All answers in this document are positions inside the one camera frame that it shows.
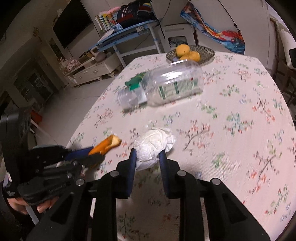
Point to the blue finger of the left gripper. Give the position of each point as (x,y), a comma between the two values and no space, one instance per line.
(93,160)
(78,154)

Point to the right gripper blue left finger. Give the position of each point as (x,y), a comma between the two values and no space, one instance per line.
(132,161)

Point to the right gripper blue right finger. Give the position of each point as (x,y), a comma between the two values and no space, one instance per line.
(163,163)

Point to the white tissue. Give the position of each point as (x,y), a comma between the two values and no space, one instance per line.
(150,144)

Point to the orange peel piece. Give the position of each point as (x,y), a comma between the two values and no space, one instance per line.
(106,145)

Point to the clear plastic bottle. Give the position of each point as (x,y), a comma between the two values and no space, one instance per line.
(163,85)

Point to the green toy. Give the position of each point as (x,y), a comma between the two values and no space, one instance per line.
(134,82)

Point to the floral white tablecloth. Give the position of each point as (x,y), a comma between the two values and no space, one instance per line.
(238,130)

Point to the white tv cabinet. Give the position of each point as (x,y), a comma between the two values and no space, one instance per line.
(91,70)

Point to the white jug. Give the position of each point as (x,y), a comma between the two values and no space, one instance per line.
(99,56)

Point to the yellow mango right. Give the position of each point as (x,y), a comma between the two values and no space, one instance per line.
(192,55)

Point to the yellow mango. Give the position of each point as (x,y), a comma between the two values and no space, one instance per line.
(192,55)
(182,49)

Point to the yellow mango left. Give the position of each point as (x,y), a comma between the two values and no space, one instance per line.
(182,49)

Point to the fruit plate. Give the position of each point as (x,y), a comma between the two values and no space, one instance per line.
(207,54)

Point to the blue study desk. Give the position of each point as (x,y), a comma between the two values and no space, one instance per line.
(125,35)

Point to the white stool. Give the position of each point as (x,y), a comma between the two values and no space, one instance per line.
(173,35)

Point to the black television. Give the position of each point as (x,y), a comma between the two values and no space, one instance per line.
(71,22)

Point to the row of books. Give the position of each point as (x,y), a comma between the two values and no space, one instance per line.
(107,19)

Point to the colourful hanging bag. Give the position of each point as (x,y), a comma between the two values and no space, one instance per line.
(231,40)

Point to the dark backpack on desk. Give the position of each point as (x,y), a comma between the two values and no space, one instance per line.
(134,13)

